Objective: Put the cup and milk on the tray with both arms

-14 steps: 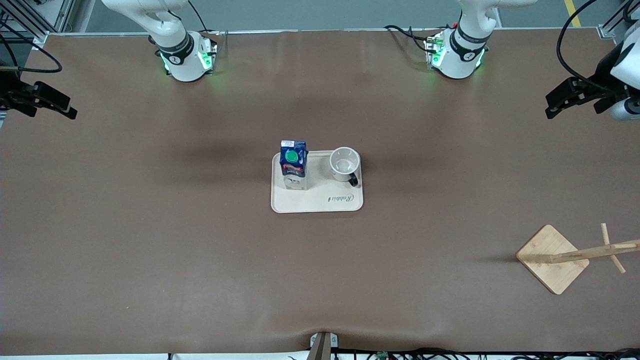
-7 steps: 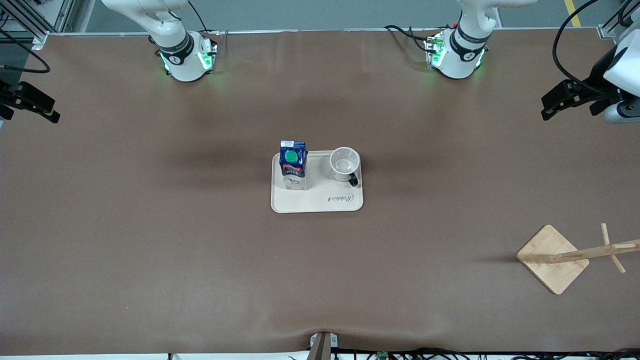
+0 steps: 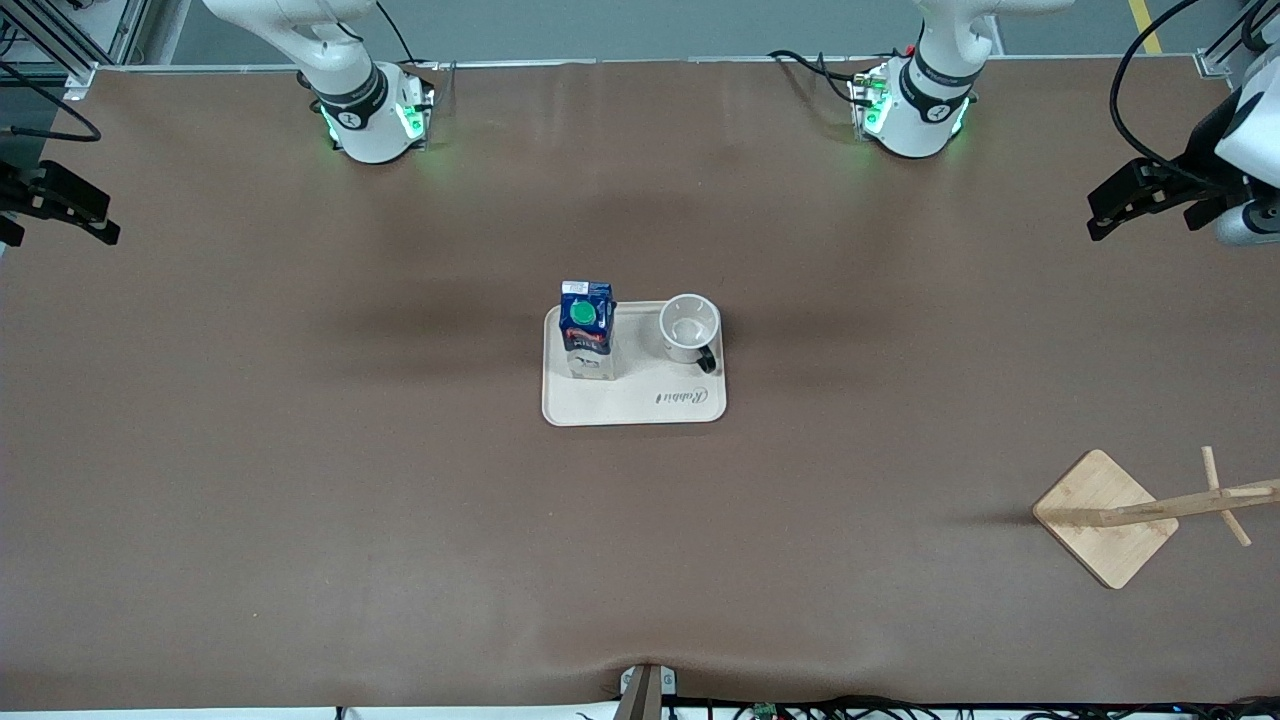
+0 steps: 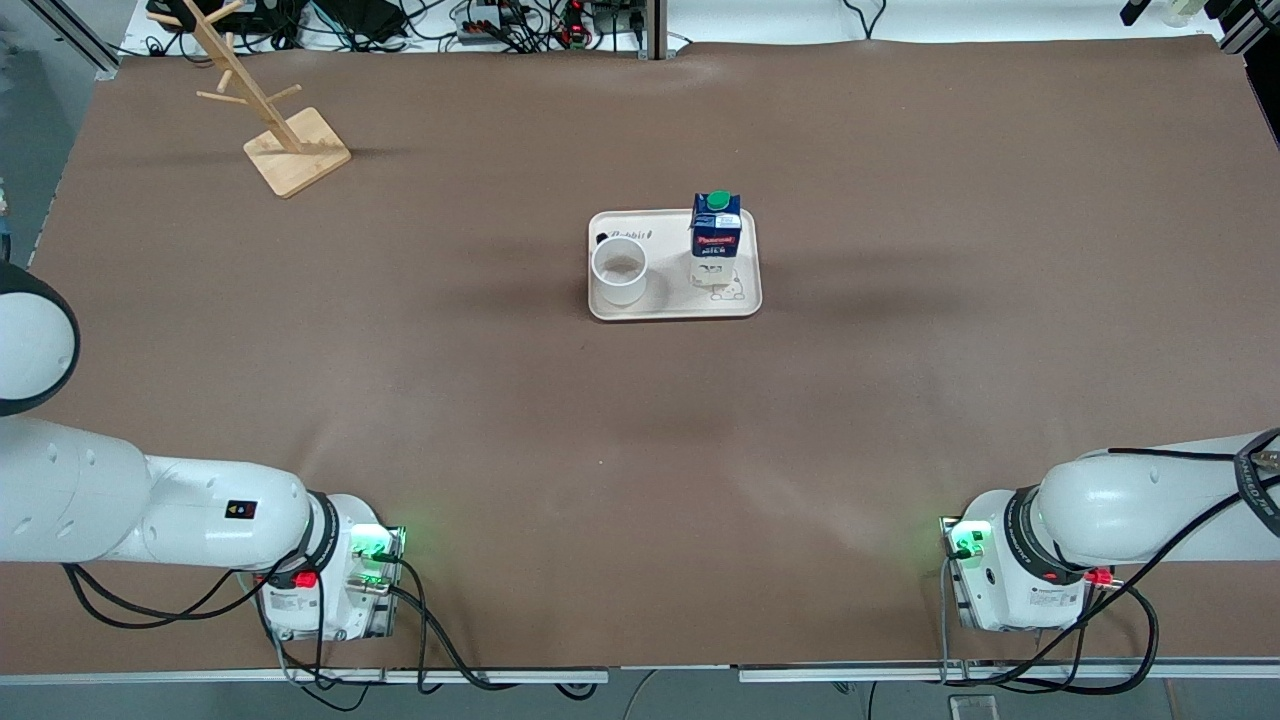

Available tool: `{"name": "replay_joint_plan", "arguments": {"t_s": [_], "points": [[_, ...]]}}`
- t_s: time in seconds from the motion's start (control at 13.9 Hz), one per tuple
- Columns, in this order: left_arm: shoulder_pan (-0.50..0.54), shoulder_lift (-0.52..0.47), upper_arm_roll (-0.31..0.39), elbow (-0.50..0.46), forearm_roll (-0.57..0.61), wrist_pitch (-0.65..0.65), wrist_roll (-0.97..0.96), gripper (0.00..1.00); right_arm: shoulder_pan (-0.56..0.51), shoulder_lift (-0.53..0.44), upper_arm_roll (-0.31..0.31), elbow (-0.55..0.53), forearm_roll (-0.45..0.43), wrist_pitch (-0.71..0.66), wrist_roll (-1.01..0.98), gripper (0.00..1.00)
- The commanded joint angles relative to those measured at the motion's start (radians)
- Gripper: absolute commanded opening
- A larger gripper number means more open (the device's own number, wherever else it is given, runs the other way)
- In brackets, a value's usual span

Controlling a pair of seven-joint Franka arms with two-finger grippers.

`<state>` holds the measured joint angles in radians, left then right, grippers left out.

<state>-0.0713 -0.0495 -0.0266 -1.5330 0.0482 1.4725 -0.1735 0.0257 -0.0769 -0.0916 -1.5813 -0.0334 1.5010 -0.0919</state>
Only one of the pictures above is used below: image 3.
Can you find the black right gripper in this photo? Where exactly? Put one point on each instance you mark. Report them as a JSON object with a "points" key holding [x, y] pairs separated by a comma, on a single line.
{"points": [[22, 192]]}

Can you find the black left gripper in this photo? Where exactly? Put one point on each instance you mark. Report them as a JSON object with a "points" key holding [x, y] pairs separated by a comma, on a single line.
{"points": [[1204, 151]]}

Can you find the blue white milk carton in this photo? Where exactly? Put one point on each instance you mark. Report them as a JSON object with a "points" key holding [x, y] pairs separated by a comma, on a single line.
{"points": [[588, 345]]}

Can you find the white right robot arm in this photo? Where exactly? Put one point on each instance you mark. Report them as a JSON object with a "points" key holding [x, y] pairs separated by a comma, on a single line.
{"points": [[365, 110]]}

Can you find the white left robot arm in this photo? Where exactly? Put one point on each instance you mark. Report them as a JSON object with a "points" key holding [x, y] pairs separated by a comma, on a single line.
{"points": [[930, 110]]}

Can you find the cream rabbit print tray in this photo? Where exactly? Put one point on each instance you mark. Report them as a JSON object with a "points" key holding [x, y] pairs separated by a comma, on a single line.
{"points": [[650, 400]]}

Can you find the wooden mug stand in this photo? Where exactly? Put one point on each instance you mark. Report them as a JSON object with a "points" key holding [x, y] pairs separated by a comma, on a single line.
{"points": [[1100, 540]]}

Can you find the brown table mat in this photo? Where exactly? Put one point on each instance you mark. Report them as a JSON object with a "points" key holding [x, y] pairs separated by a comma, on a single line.
{"points": [[640, 550]]}

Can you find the small green circuit board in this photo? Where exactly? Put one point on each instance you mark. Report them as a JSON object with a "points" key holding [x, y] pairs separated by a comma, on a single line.
{"points": [[766, 711]]}

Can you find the aluminium frame profile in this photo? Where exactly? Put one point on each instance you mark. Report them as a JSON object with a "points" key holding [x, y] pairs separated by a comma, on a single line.
{"points": [[120, 30], [1225, 45]]}

